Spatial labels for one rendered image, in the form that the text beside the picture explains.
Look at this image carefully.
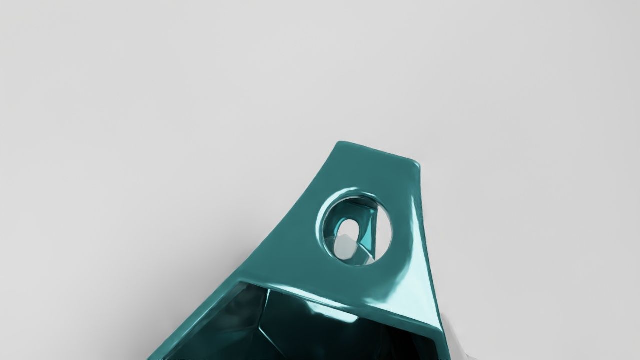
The teal faceted mug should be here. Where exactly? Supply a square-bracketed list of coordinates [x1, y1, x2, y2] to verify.
[148, 141, 452, 360]

